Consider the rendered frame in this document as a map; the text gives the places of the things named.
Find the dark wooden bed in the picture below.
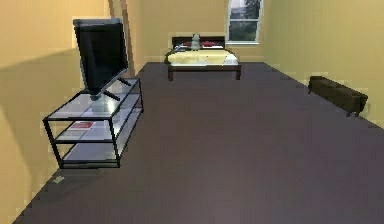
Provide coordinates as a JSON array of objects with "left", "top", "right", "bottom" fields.
[{"left": 163, "top": 35, "right": 243, "bottom": 82}]

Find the grey teddy bear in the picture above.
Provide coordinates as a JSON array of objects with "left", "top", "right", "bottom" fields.
[{"left": 189, "top": 33, "right": 202, "bottom": 51}]

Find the black glass television stand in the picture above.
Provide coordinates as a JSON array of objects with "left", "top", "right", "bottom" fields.
[{"left": 42, "top": 77, "right": 145, "bottom": 170}]

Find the white framed window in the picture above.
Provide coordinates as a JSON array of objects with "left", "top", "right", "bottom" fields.
[{"left": 225, "top": 0, "right": 265, "bottom": 46}]

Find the black television set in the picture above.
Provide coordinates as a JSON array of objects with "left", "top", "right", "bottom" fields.
[{"left": 72, "top": 17, "right": 132, "bottom": 102}]

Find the red white book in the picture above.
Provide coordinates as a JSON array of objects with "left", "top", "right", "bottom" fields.
[{"left": 70, "top": 121, "right": 96, "bottom": 131}]

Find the dark brown bench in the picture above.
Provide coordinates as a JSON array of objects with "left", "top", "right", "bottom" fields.
[{"left": 307, "top": 75, "right": 369, "bottom": 118}]

